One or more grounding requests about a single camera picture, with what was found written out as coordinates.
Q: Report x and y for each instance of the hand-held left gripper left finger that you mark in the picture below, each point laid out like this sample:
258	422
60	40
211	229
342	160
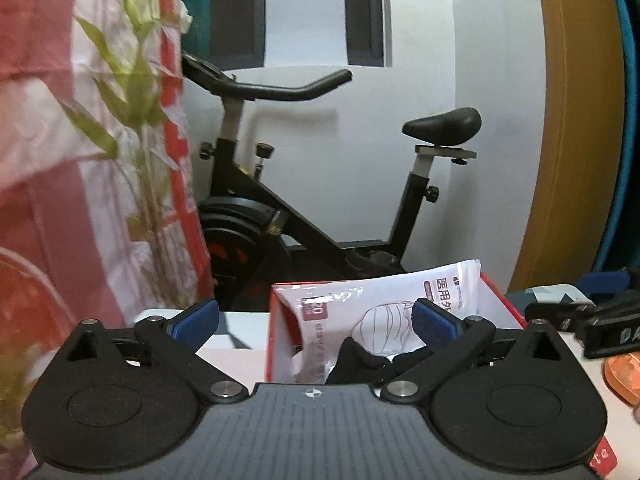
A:
196	322

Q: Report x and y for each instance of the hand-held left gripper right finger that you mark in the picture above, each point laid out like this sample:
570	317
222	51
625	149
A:
435	325

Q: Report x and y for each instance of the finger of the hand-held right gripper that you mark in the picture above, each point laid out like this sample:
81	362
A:
555	312
605	282

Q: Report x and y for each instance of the white face mask packet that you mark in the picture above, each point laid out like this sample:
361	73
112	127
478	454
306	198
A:
380	295

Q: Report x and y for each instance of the black dotted cloth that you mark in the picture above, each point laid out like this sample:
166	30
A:
360	365

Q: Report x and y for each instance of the red strawberry cardboard box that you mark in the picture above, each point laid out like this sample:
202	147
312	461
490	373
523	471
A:
280	340

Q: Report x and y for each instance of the orange plastic dish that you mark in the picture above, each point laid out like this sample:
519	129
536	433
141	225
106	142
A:
622	377

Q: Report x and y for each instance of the white printed tablecloth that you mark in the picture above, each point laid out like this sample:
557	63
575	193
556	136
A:
240	360

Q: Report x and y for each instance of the blue panel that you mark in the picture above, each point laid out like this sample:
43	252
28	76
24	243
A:
625	160

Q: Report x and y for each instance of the black exercise bike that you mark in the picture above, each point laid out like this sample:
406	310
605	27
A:
300	225

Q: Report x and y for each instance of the yellow wooden panel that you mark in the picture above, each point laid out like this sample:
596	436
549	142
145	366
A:
565	110

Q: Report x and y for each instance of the pink printed backdrop sheet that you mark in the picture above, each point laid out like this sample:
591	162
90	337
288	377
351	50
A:
60	185

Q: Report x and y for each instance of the teal curtain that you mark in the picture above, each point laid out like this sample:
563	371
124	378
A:
192	0

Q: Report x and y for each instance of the dark framed window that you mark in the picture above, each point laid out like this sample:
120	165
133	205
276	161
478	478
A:
365	10

